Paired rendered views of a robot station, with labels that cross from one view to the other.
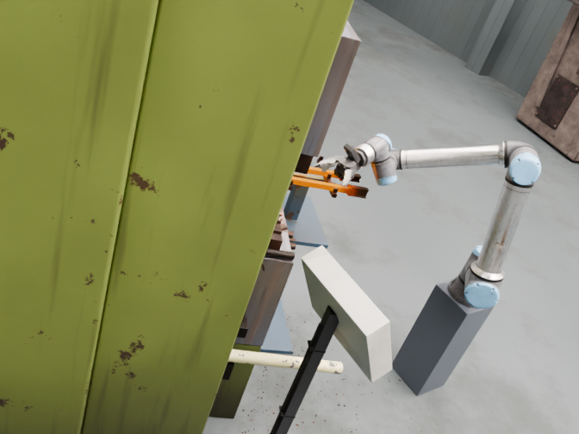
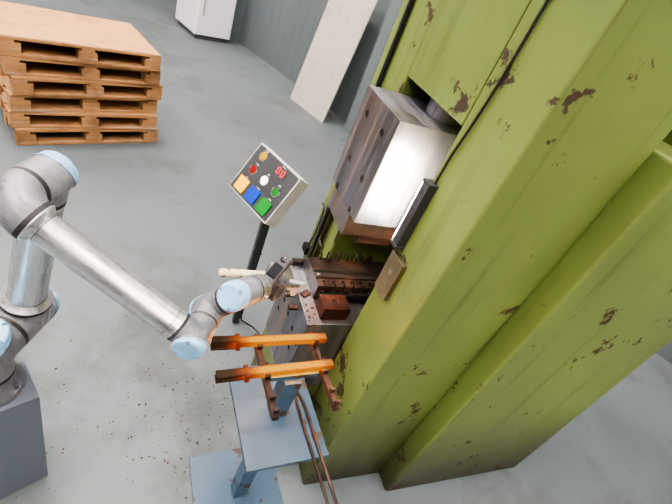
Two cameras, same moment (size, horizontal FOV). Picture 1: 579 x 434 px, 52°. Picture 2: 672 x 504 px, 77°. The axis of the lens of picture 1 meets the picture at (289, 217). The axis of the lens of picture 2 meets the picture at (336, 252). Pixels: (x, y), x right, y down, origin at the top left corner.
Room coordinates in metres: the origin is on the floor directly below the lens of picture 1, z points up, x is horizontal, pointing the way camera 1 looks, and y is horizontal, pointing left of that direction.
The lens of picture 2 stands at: (3.37, -0.25, 2.14)
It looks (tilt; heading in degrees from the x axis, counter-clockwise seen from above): 35 degrees down; 167
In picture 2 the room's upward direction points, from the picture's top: 24 degrees clockwise
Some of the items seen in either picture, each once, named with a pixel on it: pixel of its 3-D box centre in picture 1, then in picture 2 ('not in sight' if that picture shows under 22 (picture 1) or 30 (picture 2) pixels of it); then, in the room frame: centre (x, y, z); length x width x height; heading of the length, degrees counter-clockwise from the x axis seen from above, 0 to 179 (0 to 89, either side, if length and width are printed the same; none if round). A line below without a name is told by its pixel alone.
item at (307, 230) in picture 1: (289, 217); (275, 411); (2.46, 0.00, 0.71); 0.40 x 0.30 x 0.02; 21
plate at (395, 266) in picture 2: not in sight; (390, 275); (2.19, 0.24, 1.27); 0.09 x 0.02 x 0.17; 18
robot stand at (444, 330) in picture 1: (439, 337); (0, 431); (2.52, -0.95, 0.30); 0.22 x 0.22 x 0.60; 44
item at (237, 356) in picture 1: (285, 362); (260, 274); (1.63, -0.17, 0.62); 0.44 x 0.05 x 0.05; 108
